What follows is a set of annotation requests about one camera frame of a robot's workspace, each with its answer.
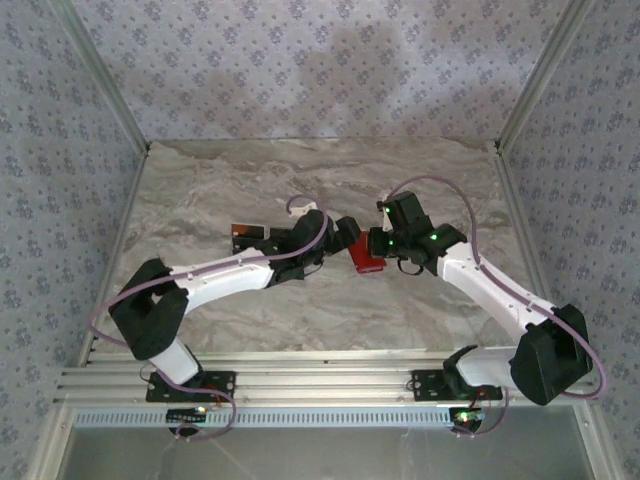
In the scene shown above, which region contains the red leather card holder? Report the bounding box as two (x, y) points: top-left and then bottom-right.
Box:
(348, 230), (389, 276)

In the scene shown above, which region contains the clear acrylic card stand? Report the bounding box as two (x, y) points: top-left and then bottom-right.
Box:
(229, 222), (301, 257)

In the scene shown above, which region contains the small circuit board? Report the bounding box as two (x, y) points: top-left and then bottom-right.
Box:
(448, 407), (487, 432)
(166, 407), (209, 424)

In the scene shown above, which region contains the grey metal panel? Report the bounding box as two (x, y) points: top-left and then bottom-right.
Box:
(64, 427), (596, 480)

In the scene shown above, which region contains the aluminium side rail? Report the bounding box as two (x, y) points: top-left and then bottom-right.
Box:
(74, 148), (152, 370)
(492, 141), (559, 314)

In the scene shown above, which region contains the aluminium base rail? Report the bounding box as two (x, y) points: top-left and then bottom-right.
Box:
(52, 349), (599, 407)

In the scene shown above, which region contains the grey slotted cable duct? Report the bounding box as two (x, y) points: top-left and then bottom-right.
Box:
(72, 405), (464, 430)

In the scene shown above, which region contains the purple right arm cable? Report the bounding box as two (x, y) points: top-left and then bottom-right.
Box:
(382, 174), (610, 440)

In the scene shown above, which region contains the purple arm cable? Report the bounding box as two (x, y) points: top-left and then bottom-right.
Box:
(382, 174), (610, 440)
(88, 194), (331, 442)

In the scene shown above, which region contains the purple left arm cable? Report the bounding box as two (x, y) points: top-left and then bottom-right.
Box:
(88, 194), (331, 442)

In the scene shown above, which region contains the aluminium frame post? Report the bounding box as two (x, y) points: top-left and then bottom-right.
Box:
(48, 0), (152, 154)
(496, 0), (597, 155)
(574, 404), (619, 480)
(24, 404), (76, 480)

